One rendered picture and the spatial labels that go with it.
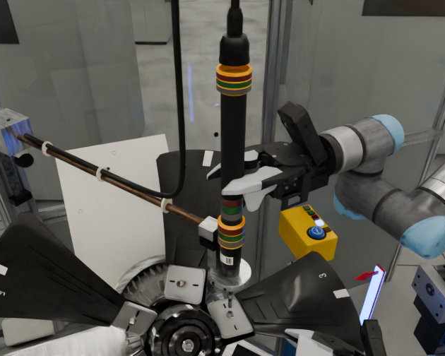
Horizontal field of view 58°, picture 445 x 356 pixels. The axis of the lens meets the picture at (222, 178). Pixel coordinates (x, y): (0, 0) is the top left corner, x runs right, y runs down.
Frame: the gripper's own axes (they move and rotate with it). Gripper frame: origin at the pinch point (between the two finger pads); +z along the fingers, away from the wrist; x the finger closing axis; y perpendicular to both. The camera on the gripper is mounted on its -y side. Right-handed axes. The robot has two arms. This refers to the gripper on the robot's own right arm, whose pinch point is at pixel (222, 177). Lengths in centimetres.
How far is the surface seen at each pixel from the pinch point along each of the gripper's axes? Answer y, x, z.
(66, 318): 29.2, 12.4, 24.8
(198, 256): 21.2, 6.8, 0.8
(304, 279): 33.0, 0.3, -20.3
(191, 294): 26.7, 3.9, 4.1
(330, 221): 89, 56, -92
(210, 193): 13.6, 13.7, -5.4
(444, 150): 140, 116, -290
